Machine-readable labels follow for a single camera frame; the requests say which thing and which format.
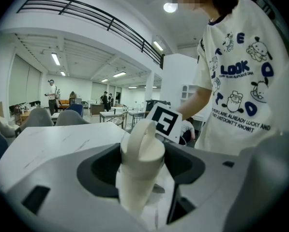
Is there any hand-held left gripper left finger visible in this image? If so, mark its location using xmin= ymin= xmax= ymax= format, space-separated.
xmin=5 ymin=143 xmax=150 ymax=232

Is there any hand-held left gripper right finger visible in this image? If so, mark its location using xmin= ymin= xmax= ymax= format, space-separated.
xmin=158 ymin=129 xmax=289 ymax=232

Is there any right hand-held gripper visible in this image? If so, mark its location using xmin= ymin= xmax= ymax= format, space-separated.
xmin=145 ymin=102 xmax=183 ymax=145

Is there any grey cloth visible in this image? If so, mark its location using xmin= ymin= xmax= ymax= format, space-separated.
xmin=152 ymin=184 xmax=166 ymax=194

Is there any person's right forearm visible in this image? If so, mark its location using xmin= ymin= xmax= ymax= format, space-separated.
xmin=177 ymin=86 xmax=213 ymax=117

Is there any white arched shelf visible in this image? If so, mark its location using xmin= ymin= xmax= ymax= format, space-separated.
xmin=182 ymin=84 xmax=198 ymax=102

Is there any brown wooden cabinet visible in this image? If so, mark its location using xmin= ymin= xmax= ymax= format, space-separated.
xmin=90 ymin=103 xmax=105 ymax=117

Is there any white roller blind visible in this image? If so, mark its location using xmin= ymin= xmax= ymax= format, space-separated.
xmin=91 ymin=81 xmax=107 ymax=101
xmin=8 ymin=54 xmax=42 ymax=106

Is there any person's white printed t-shirt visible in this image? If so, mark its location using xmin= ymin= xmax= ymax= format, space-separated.
xmin=192 ymin=0 xmax=289 ymax=155

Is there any grey upholstered chair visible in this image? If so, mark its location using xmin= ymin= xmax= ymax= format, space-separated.
xmin=15 ymin=107 xmax=55 ymax=137
xmin=55 ymin=109 xmax=91 ymax=127

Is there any dark blue chair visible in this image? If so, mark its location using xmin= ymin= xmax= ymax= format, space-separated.
xmin=64 ymin=102 xmax=84 ymax=117

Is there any wooden coffee table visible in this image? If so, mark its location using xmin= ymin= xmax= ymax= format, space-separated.
xmin=19 ymin=110 xmax=31 ymax=126

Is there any white beanbag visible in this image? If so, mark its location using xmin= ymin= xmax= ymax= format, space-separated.
xmin=0 ymin=116 xmax=17 ymax=138

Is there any round ceiling light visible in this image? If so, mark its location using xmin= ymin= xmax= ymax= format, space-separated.
xmin=163 ymin=2 xmax=178 ymax=14

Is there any black balcony railing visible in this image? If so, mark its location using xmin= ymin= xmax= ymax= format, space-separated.
xmin=16 ymin=0 xmax=165 ymax=70

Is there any gold wire chair patterned cushion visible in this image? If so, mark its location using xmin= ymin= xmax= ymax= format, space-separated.
xmin=106 ymin=111 xmax=130 ymax=130

